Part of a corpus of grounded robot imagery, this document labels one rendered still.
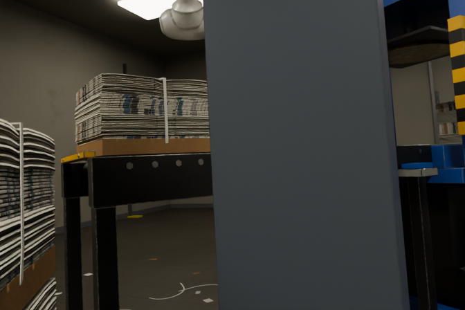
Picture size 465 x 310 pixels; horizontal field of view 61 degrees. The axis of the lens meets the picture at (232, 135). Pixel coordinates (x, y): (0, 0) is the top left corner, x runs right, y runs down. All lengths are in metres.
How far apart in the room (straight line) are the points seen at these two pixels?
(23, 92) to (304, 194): 5.13
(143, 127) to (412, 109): 5.54
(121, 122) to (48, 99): 4.57
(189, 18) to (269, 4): 0.89
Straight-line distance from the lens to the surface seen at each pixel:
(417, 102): 6.40
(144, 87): 1.16
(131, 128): 1.12
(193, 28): 1.36
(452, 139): 2.61
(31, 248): 0.59
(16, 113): 5.35
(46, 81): 5.69
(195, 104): 1.23
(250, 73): 0.46
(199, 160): 1.07
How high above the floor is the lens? 0.76
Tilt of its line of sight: 4 degrees up
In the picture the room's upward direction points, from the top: 3 degrees counter-clockwise
